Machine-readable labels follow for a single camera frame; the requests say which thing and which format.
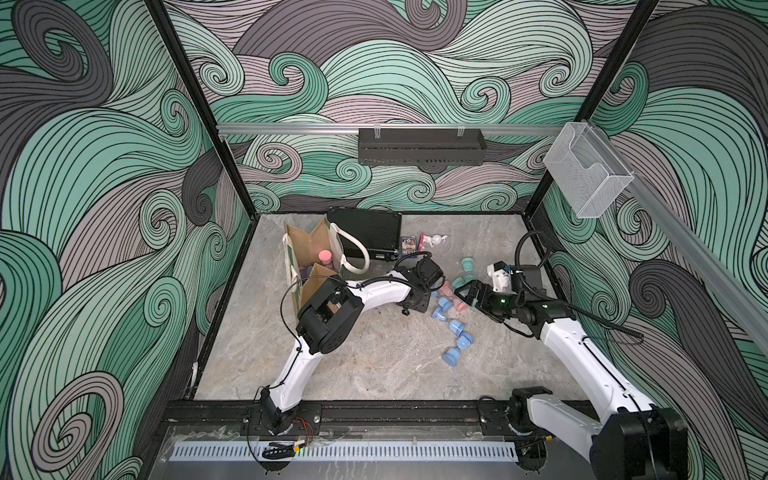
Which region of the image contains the pink hourglass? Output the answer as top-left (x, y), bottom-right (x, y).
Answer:
top-left (318, 249), bottom-right (333, 268)

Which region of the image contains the aluminium wall rail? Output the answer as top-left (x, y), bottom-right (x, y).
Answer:
top-left (216, 122), bottom-right (564, 136)

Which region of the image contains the blue card box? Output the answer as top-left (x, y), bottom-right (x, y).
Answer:
top-left (400, 236), bottom-right (418, 255)

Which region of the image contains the white rabbit figurine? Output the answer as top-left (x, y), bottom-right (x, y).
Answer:
top-left (418, 233), bottom-right (448, 251)

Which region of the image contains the clear plastic wall box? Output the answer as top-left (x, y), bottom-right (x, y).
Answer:
top-left (544, 121), bottom-right (634, 219)

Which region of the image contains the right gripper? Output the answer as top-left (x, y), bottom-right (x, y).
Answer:
top-left (454, 279), bottom-right (522, 318)

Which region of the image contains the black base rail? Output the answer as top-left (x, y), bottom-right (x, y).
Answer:
top-left (162, 396), bottom-right (530, 432)

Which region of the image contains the white slotted cable duct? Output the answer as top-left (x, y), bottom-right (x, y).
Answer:
top-left (169, 440), bottom-right (518, 463)

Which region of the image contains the black ribbed case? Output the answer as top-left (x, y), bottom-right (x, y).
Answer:
top-left (326, 207), bottom-right (402, 262)

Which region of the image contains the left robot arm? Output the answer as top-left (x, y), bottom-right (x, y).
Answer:
top-left (255, 252), bottom-right (446, 434)

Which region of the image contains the blue hourglass front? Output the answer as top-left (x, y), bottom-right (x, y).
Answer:
top-left (441, 332), bottom-right (474, 368)

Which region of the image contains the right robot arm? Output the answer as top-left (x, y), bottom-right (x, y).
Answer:
top-left (454, 247), bottom-right (689, 479)

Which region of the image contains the black wall tray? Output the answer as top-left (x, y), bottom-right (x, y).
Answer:
top-left (357, 129), bottom-right (488, 171)

